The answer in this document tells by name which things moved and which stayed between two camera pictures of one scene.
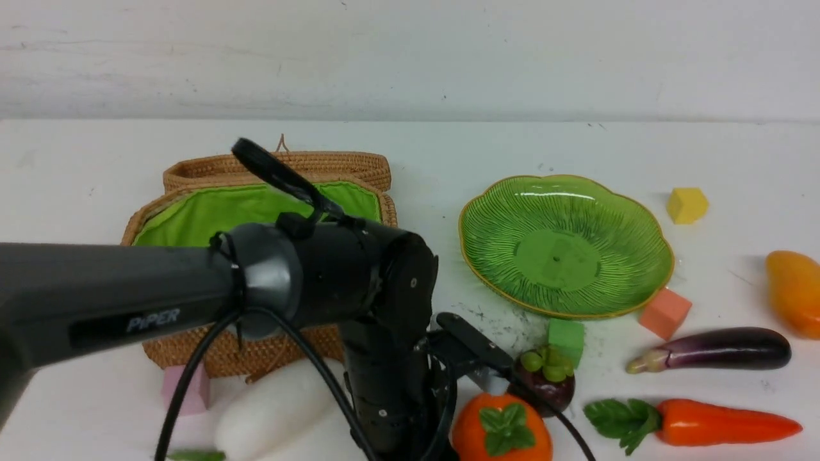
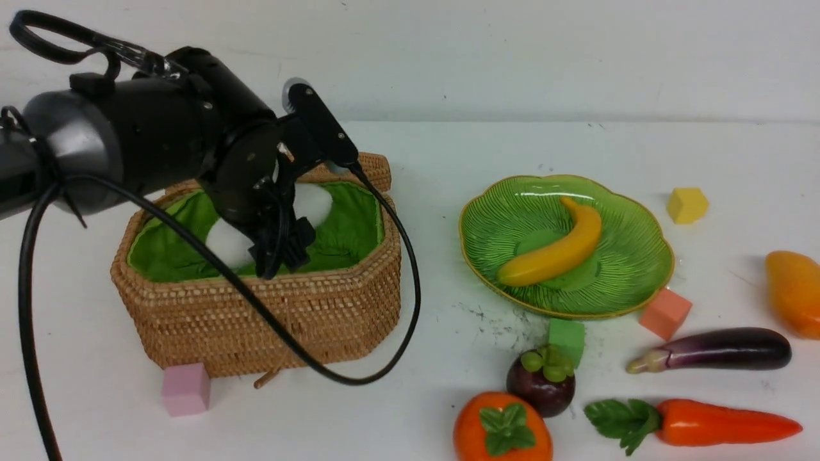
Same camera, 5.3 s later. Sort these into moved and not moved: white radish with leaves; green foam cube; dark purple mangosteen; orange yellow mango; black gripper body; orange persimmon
Moved: white radish with leaves; black gripper body
Not moved: dark purple mangosteen; green foam cube; orange persimmon; orange yellow mango
